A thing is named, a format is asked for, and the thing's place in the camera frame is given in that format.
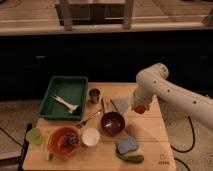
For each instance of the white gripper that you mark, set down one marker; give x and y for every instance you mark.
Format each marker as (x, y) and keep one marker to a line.
(141, 97)

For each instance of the red apple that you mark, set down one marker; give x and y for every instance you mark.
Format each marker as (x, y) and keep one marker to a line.
(140, 109)

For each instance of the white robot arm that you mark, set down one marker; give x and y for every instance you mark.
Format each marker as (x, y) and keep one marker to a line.
(153, 81)

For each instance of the small metal cup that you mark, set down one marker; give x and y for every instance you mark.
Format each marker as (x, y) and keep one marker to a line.
(94, 95)

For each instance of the light green plastic cup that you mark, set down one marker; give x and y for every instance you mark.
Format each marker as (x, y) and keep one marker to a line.
(34, 136)

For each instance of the blue grey cloth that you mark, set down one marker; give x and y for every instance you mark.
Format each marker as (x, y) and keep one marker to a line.
(122, 104)

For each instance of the wooden chopsticks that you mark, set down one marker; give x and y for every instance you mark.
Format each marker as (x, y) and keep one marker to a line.
(107, 105)

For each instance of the dark red bowl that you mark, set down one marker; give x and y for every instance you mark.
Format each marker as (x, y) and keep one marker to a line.
(112, 123)

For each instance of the blue sponge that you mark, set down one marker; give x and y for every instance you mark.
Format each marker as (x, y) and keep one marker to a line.
(126, 145)

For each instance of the green cucumber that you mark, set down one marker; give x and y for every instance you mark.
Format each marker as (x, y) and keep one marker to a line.
(131, 159)

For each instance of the metal spoon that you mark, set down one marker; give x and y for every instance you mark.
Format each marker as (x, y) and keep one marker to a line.
(83, 123)

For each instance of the green plastic tray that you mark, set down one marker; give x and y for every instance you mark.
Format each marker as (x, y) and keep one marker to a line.
(71, 89)

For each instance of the white plastic fork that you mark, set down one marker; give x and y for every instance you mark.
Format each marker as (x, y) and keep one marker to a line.
(71, 107)

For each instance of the orange bowl with food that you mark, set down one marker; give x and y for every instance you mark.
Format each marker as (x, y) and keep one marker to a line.
(64, 142)

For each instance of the wooden stool frame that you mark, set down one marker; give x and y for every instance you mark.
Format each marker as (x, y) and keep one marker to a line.
(73, 13)

